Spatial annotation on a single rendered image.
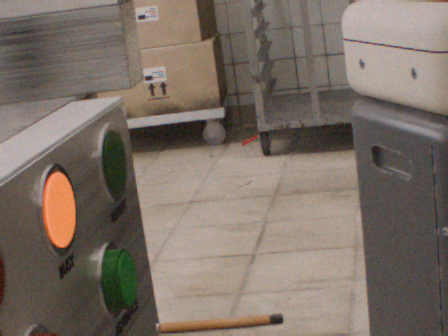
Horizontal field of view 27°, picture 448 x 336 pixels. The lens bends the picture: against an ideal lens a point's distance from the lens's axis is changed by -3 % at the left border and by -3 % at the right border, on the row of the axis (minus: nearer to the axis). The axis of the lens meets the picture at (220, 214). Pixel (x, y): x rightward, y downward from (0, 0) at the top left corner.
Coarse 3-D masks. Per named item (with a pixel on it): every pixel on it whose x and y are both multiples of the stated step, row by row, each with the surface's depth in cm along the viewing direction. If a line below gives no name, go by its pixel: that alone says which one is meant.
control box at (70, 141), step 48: (48, 144) 41; (96, 144) 46; (0, 192) 35; (96, 192) 45; (0, 240) 35; (48, 240) 39; (96, 240) 45; (144, 240) 52; (48, 288) 39; (96, 288) 45; (144, 288) 52
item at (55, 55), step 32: (0, 0) 52; (32, 0) 51; (64, 0) 51; (96, 0) 51; (128, 0) 52; (0, 32) 52; (32, 32) 52; (64, 32) 52; (96, 32) 51; (128, 32) 52; (0, 64) 53; (32, 64) 52; (64, 64) 52; (96, 64) 52; (128, 64) 52; (0, 96) 53; (32, 96) 53; (64, 96) 53
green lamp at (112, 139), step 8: (112, 136) 47; (112, 144) 47; (120, 144) 49; (104, 152) 46; (112, 152) 47; (120, 152) 48; (104, 160) 46; (112, 160) 47; (120, 160) 48; (112, 168) 47; (120, 168) 48; (112, 176) 47; (120, 176) 48; (112, 184) 47; (120, 184) 48
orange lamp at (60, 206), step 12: (60, 180) 40; (48, 192) 39; (60, 192) 40; (72, 192) 42; (48, 204) 39; (60, 204) 40; (72, 204) 42; (48, 216) 39; (60, 216) 40; (72, 216) 41; (60, 228) 40; (72, 228) 41; (60, 240) 40
